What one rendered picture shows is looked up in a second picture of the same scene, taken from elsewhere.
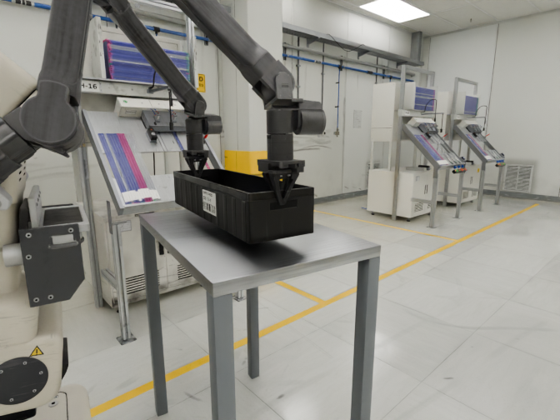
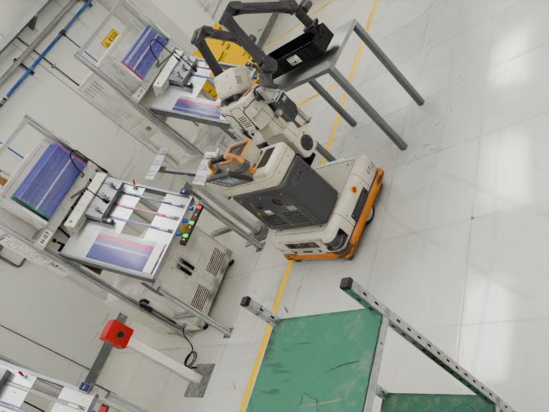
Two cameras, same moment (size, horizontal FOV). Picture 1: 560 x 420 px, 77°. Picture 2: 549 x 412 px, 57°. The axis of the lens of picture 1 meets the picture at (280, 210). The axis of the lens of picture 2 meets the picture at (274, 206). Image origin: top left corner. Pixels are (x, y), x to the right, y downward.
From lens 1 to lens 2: 2.55 m
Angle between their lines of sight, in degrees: 15
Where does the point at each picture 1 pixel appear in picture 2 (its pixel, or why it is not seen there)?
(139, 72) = (147, 61)
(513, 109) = not seen: outside the picture
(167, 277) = not seen: hidden behind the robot
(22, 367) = (305, 138)
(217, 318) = (337, 75)
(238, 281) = (332, 62)
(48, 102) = (268, 61)
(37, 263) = (285, 108)
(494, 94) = not seen: outside the picture
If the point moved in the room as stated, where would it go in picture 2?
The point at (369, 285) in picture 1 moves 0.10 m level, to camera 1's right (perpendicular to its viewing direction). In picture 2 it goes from (362, 33) to (372, 20)
